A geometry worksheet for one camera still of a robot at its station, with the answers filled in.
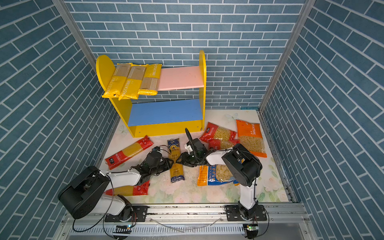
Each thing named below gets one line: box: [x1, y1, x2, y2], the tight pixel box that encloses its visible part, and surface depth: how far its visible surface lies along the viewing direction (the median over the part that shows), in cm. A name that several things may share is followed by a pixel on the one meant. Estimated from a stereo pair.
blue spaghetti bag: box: [167, 138, 185, 183], surface depth 90 cm
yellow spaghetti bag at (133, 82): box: [118, 64, 147, 101], surface depth 77 cm
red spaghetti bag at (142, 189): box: [103, 180, 150, 196], surface depth 81 cm
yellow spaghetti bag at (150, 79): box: [137, 63, 162, 96], surface depth 78 cm
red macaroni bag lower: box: [208, 139, 241, 150], surface depth 96 cm
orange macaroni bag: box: [236, 119, 268, 158], surface depth 104 cm
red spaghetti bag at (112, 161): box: [105, 135, 154, 171], surface depth 96 cm
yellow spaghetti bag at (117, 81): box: [101, 63, 133, 100], surface depth 77 cm
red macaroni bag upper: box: [199, 122, 237, 142], surface depth 104 cm
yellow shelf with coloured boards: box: [96, 50, 207, 138], surface depth 80 cm
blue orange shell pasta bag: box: [197, 164, 240, 186], surface depth 84 cm
